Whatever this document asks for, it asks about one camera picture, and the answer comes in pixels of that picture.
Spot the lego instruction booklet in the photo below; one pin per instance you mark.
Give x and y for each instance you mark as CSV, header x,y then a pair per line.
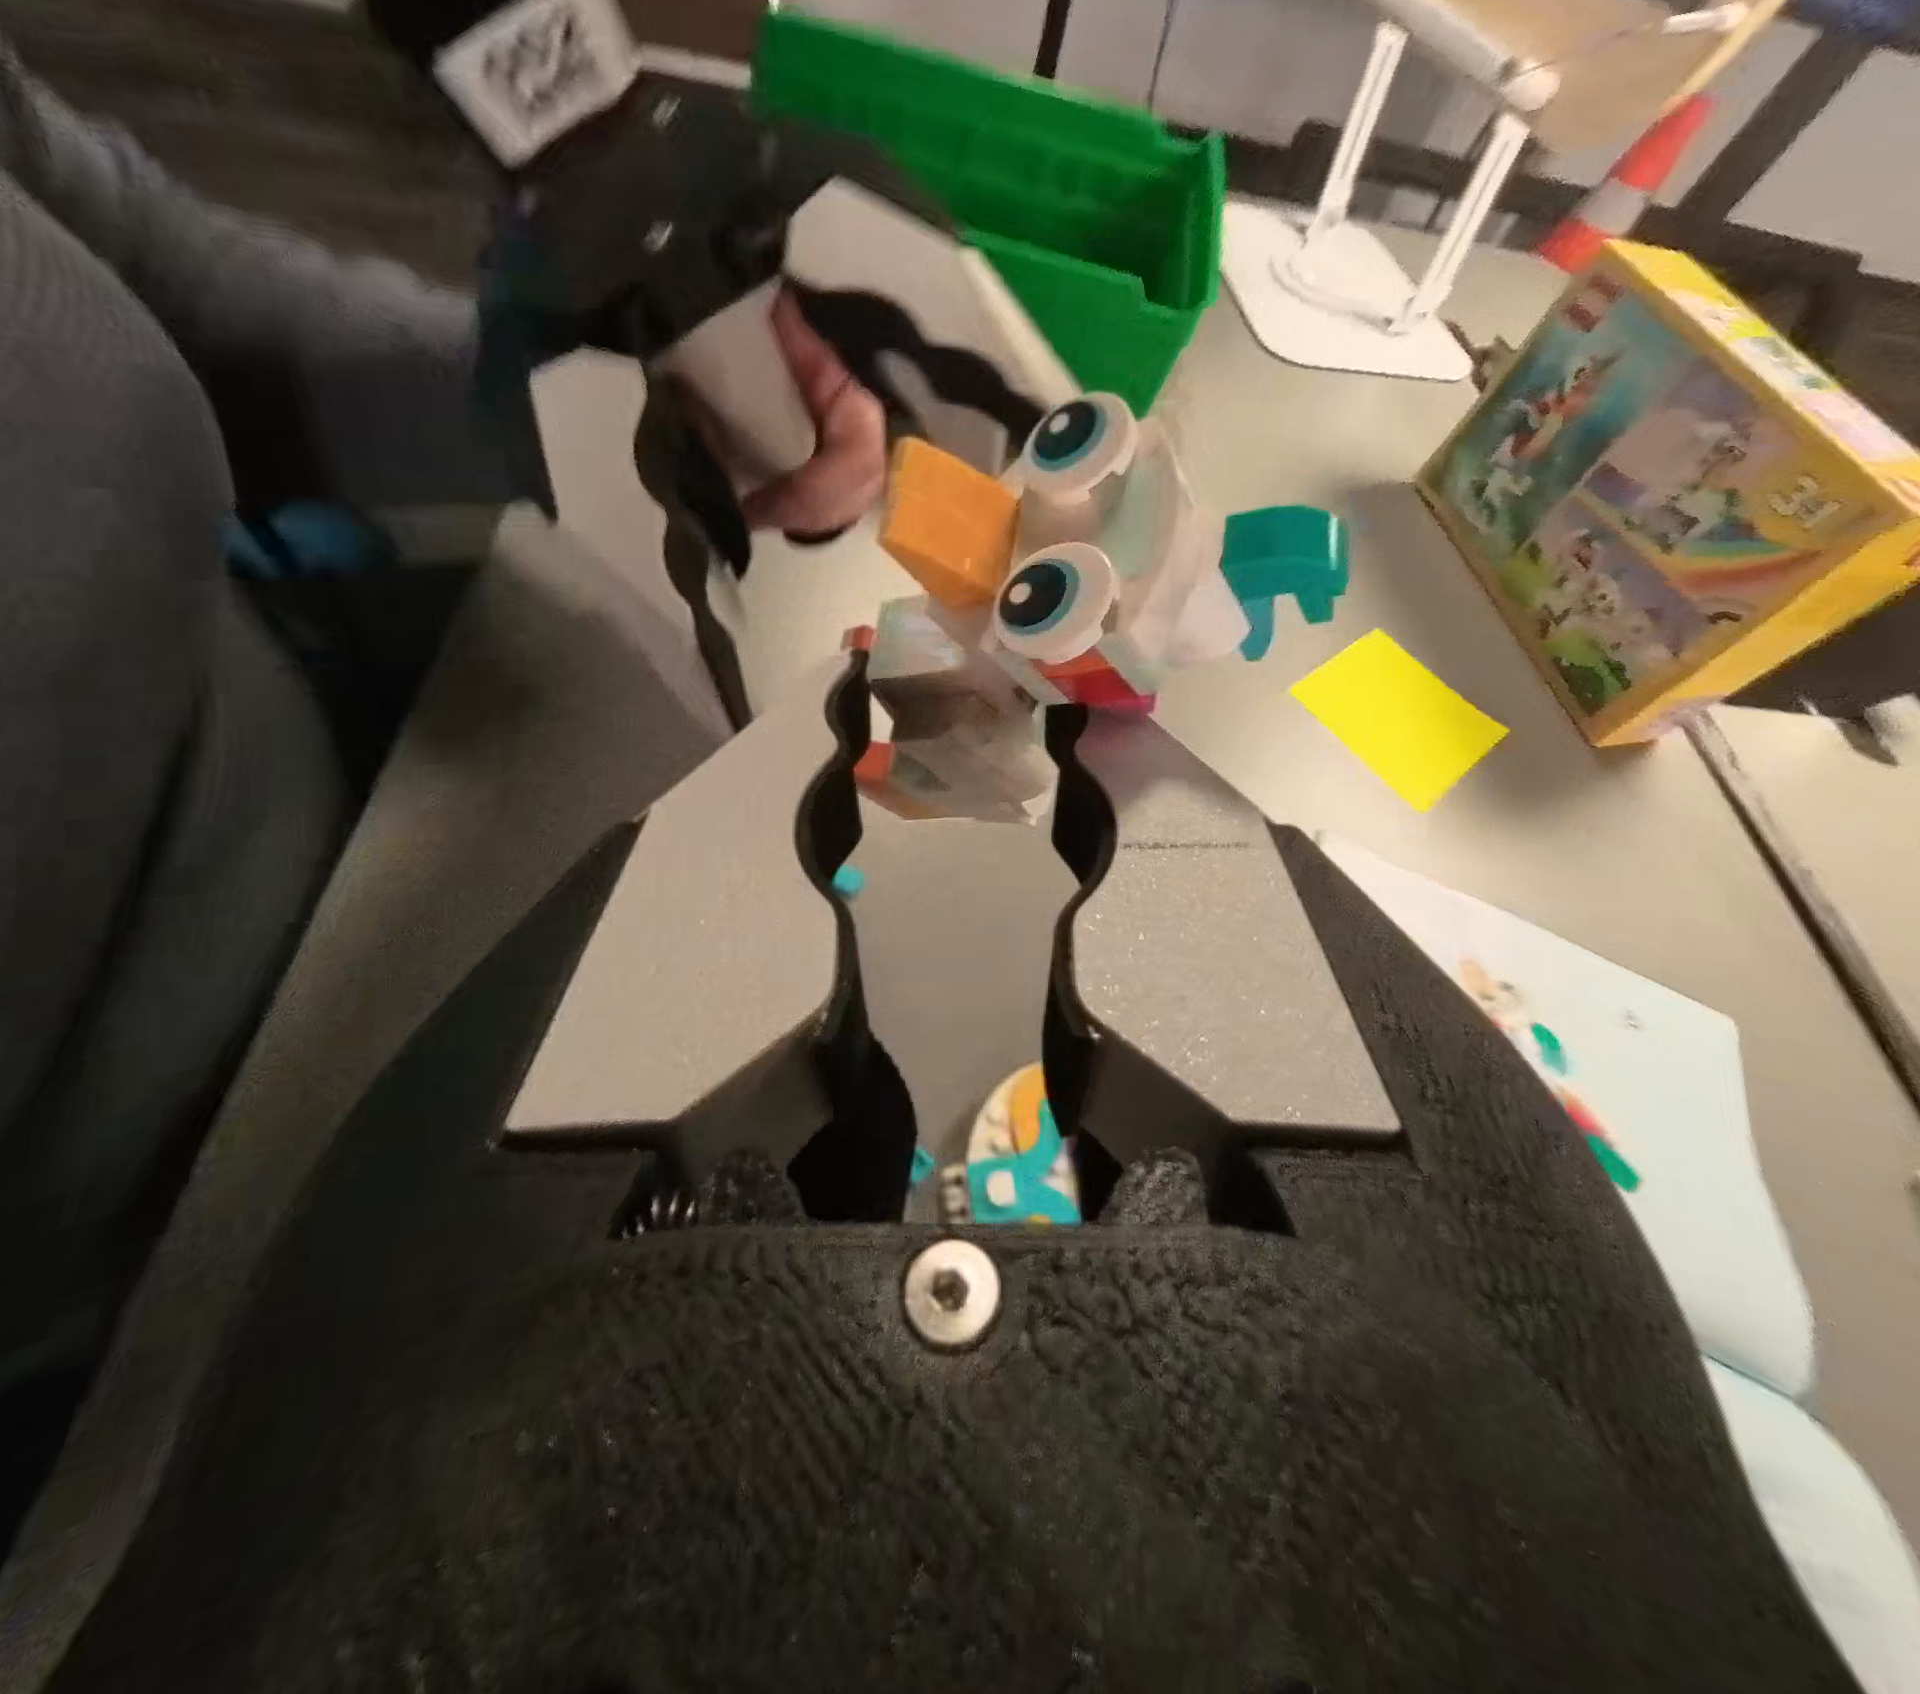
x,y
1650,1124

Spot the person's left forearm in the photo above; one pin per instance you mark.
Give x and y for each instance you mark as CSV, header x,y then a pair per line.
x,y
224,224

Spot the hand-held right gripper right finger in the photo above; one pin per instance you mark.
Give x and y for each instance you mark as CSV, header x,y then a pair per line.
x,y
1215,975

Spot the yellow lego box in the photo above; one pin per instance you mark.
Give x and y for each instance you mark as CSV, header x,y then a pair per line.
x,y
1680,495

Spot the blue object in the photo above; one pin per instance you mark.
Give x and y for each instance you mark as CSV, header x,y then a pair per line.
x,y
308,538

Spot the person's grey clothed body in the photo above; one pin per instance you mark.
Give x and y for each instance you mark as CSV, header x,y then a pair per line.
x,y
91,748

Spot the person's left hand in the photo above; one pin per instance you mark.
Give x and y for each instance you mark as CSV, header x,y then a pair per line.
x,y
841,448

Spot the lego bird model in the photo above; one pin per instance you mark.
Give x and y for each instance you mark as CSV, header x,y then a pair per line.
x,y
1050,555

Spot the orange traffic cone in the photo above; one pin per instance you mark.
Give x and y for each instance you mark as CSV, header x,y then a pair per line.
x,y
1629,178

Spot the green plastic bin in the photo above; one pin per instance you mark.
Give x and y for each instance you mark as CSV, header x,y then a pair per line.
x,y
1050,178

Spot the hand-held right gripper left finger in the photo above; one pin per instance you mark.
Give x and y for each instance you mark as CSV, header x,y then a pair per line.
x,y
674,944

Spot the teal lego brick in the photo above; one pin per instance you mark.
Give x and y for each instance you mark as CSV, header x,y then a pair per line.
x,y
849,885

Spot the white stand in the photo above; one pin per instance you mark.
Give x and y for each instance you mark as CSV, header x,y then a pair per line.
x,y
1350,299

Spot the yellow square sheet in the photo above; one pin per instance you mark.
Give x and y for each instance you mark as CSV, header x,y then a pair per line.
x,y
1394,719

